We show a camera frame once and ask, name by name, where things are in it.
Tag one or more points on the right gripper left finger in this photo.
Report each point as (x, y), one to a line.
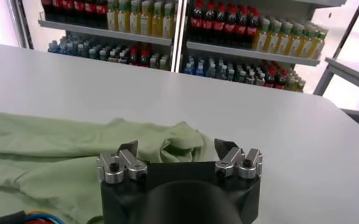
(118, 169)

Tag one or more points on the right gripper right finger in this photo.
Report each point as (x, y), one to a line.
(243, 162)

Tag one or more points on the green polo shirt red print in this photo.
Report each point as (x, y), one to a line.
(45, 152)

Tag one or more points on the grey metal drinks shelf unit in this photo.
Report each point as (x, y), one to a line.
(243, 52)
(106, 33)

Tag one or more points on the yellow juice bottle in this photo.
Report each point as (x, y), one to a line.
(285, 42)
(123, 19)
(135, 19)
(146, 21)
(296, 44)
(273, 41)
(318, 47)
(112, 18)
(307, 45)
(157, 22)
(262, 39)
(168, 24)

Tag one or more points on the red cap cola bottle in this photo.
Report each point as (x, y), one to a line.
(57, 6)
(68, 6)
(90, 8)
(196, 24)
(252, 32)
(230, 29)
(101, 9)
(79, 7)
(219, 27)
(241, 30)
(208, 25)
(47, 6)

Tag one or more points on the white side table with legs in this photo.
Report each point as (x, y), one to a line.
(350, 71)

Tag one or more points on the black slanted metal pole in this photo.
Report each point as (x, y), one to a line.
(26, 30)
(349, 30)

